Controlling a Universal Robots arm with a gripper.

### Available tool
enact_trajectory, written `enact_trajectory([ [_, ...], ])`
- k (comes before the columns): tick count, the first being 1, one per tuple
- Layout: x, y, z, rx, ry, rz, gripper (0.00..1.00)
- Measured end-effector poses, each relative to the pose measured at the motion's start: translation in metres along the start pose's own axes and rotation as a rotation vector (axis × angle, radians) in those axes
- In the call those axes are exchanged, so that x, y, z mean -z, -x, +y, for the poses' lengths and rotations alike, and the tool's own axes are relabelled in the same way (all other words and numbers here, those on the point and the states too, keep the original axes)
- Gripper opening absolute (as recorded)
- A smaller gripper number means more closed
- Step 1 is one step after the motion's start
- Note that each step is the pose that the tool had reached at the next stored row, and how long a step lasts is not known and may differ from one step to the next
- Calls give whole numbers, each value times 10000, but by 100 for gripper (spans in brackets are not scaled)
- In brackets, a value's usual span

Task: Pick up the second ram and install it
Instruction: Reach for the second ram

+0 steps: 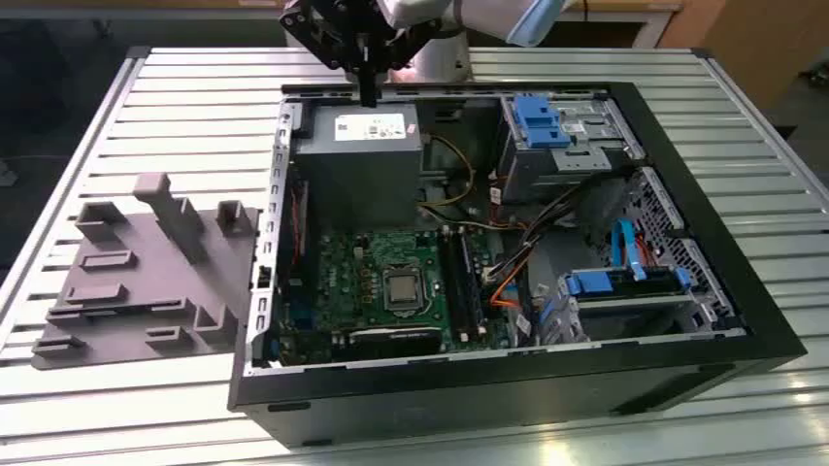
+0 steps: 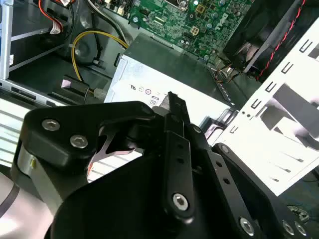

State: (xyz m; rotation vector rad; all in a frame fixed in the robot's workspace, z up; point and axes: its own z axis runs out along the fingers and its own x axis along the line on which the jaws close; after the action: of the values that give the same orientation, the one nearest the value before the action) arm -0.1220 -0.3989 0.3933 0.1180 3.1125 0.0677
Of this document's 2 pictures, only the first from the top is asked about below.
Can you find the wooden top desk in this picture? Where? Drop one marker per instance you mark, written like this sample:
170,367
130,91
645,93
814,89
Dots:
623,9

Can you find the hard disk in blue carrier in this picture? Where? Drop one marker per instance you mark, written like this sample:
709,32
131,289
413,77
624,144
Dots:
596,284

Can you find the silver CPU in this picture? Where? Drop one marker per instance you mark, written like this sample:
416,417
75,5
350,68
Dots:
402,289

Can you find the blue drive carrier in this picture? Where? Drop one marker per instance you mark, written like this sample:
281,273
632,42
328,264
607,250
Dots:
541,131

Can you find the black graphics card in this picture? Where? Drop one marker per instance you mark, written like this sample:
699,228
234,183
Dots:
389,340

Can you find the wooden cabinet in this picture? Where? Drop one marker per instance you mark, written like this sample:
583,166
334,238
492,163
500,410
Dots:
746,48

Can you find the grey power supply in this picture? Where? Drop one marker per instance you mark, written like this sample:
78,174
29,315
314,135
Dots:
357,160

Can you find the green motherboard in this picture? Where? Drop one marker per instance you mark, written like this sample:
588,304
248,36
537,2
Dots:
344,272

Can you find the CPU socket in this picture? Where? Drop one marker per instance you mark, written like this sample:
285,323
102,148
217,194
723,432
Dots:
404,306

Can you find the dark RAM stick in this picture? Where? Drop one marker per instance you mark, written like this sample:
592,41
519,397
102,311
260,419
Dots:
472,286

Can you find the grey parts rack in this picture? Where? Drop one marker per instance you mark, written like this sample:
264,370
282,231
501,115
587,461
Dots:
149,272

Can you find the black PC case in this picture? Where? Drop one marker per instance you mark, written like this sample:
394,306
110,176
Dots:
453,403

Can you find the black RAM slot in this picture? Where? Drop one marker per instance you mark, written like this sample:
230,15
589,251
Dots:
448,272

